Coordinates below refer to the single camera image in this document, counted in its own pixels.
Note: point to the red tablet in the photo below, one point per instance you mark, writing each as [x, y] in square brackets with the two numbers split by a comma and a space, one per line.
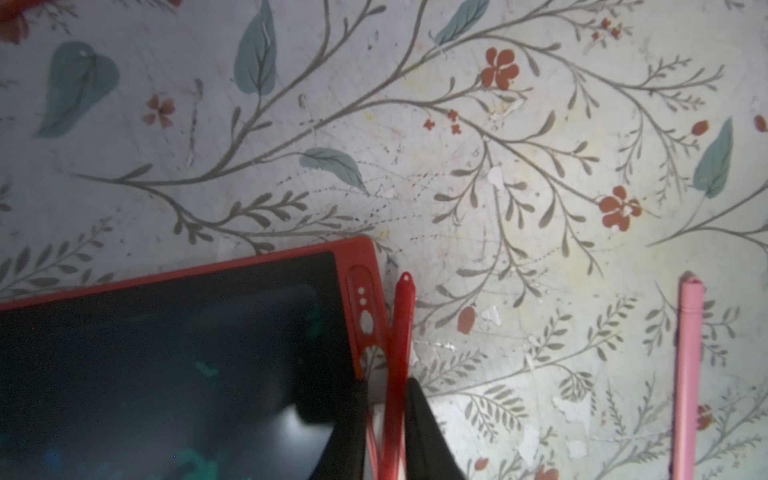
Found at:
[203, 373]

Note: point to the pink stylus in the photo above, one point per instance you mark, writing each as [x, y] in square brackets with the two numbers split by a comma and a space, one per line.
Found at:
[687, 377]

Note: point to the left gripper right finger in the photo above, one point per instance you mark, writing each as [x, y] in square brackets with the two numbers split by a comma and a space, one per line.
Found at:
[427, 454]

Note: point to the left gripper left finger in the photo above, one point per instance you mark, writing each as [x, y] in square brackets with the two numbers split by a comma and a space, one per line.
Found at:
[344, 455]

